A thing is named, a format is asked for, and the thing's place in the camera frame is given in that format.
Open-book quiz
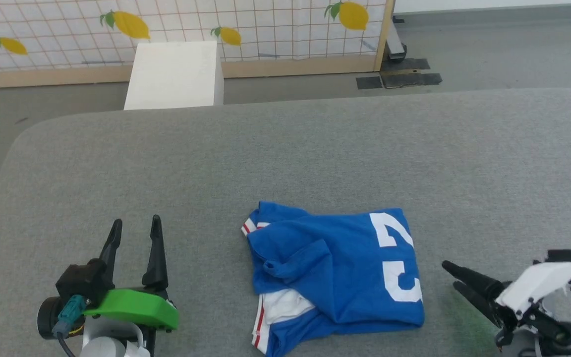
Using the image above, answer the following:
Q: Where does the blue white sports jersey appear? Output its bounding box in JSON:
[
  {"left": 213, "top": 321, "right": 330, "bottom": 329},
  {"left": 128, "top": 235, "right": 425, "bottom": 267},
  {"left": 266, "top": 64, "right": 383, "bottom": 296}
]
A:
[{"left": 240, "top": 200, "right": 426, "bottom": 357}]

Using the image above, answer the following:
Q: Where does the white box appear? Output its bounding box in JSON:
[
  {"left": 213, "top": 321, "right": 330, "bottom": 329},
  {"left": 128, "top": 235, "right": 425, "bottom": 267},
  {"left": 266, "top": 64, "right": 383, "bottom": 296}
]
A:
[{"left": 123, "top": 40, "right": 225, "bottom": 111}]

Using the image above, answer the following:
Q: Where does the lemon print partition screen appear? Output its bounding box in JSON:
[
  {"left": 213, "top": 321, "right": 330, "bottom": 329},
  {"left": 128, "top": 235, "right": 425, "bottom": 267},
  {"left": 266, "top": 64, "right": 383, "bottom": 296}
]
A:
[{"left": 0, "top": 0, "right": 396, "bottom": 90}]

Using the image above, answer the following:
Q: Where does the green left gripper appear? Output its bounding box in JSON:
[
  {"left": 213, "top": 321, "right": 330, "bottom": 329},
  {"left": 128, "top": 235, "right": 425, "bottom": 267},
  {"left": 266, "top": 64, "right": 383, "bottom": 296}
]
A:
[{"left": 37, "top": 215, "right": 180, "bottom": 341}]

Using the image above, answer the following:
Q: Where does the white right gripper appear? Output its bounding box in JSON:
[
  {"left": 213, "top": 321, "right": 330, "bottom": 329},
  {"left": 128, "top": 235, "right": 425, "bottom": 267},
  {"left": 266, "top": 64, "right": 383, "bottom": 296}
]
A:
[{"left": 441, "top": 260, "right": 571, "bottom": 357}]

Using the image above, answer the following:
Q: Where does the grey metal partition foot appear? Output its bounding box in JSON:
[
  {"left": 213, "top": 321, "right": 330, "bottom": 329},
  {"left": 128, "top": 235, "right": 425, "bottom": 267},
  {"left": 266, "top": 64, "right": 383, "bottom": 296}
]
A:
[{"left": 385, "top": 17, "right": 408, "bottom": 63}]

